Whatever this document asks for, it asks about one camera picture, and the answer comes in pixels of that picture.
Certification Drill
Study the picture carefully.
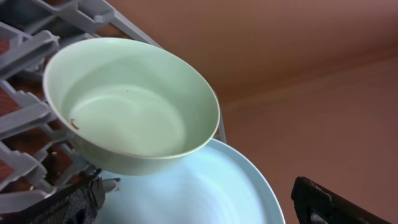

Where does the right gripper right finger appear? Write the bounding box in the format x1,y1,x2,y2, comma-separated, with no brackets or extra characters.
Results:
291,176,390,224

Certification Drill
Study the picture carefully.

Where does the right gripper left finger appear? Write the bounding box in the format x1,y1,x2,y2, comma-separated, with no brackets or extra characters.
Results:
1,177,105,224

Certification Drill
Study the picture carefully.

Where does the light blue plate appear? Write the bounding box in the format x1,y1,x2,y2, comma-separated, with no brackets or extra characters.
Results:
95,139,285,224

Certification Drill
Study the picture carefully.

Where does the green bowl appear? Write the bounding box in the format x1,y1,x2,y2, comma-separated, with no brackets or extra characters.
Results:
43,37,221,175

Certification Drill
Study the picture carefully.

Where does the grey dishwasher rack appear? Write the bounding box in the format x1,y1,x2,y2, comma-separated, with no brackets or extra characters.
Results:
0,0,227,215

